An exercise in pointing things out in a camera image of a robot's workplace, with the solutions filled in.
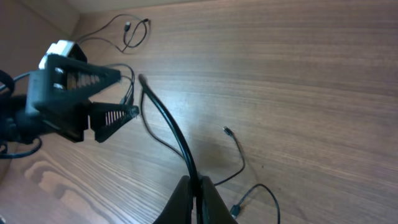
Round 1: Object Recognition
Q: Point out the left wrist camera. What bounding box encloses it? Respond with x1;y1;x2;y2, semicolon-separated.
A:
39;40;88;70

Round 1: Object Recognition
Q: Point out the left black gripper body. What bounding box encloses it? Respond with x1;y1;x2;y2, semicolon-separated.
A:
14;70;90;143

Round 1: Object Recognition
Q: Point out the thin black USB cable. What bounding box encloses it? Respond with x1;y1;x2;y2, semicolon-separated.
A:
123;18;152;53

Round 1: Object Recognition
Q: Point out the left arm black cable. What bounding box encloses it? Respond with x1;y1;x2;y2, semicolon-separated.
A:
0;71;43;160

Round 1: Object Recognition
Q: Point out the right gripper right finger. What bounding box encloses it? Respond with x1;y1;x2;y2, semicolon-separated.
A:
198;176;237;224

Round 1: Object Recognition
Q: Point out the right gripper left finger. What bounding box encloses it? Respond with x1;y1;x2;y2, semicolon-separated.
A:
154;175;193;224

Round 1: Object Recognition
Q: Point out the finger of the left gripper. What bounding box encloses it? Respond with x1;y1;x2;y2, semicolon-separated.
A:
46;54;121;105
89;103;139;143

